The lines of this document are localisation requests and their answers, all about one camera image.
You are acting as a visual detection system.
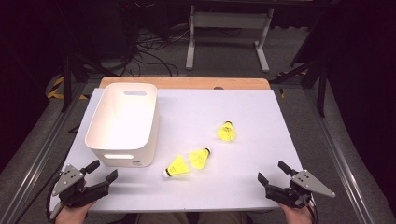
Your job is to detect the yellow shuttlecock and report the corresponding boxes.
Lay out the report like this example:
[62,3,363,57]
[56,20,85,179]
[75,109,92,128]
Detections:
[217,120,237,143]
[188,147,212,171]
[162,154,191,179]

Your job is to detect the person's right hand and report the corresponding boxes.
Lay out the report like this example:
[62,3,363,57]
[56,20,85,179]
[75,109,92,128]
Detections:
[278,203,314,224]

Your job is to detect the black tripod stand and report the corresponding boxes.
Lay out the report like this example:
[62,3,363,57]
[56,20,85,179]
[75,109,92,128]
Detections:
[60,52,120,113]

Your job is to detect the black angled stand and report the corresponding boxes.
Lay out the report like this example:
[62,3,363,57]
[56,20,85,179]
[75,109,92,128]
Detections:
[269,12,331,118]

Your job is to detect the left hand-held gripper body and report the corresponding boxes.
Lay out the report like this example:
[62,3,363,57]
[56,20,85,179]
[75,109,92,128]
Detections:
[50,163,110,209]

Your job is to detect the person's left hand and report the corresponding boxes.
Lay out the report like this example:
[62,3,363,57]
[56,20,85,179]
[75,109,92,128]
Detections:
[55,201,97,224]

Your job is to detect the white metal stand frame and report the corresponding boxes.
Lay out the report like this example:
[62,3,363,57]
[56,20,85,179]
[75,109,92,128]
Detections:
[185,4,275,74]

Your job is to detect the yellow black hazard tape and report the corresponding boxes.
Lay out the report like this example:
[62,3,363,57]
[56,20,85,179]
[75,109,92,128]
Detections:
[46,76,90,101]

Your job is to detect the hand-held gripper cable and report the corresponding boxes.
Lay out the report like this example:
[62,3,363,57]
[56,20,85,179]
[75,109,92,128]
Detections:
[46,178,64,222]
[306,199,319,224]

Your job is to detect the left hand-held gripper cable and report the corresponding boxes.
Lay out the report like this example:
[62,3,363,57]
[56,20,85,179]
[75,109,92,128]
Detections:
[46,178,64,222]

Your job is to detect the white plastic bin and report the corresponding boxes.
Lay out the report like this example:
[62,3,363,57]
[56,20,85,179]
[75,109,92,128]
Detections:
[84,82,161,168]

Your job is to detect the black floor cables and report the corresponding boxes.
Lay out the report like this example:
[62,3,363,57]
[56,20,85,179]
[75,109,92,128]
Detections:
[134,29,191,77]

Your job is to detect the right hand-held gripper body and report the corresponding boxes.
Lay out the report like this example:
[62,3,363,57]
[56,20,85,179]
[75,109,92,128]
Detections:
[264,169,336,209]

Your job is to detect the right hand-held gripper cable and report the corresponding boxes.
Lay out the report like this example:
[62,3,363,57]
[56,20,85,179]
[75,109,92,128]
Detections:
[306,199,319,224]

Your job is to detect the aluminium floor rail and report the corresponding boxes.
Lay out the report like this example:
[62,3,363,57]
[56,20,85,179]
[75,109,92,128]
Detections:
[306,90,376,224]
[0,83,92,224]

